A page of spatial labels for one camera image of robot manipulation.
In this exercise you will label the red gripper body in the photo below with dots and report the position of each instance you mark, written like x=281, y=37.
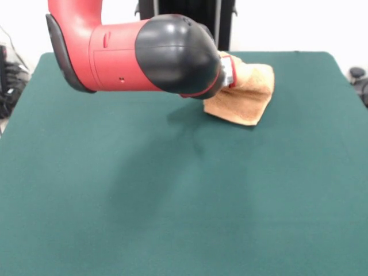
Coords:
x=234, y=72

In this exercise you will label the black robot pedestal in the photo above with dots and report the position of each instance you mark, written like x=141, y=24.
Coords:
x=225, y=26

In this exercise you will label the tan terry towel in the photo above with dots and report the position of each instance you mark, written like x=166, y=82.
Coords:
x=247, y=97

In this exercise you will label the dark green tablecloth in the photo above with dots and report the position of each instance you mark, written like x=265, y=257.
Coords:
x=115, y=201

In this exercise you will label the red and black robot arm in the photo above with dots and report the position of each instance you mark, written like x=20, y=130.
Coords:
x=120, y=57

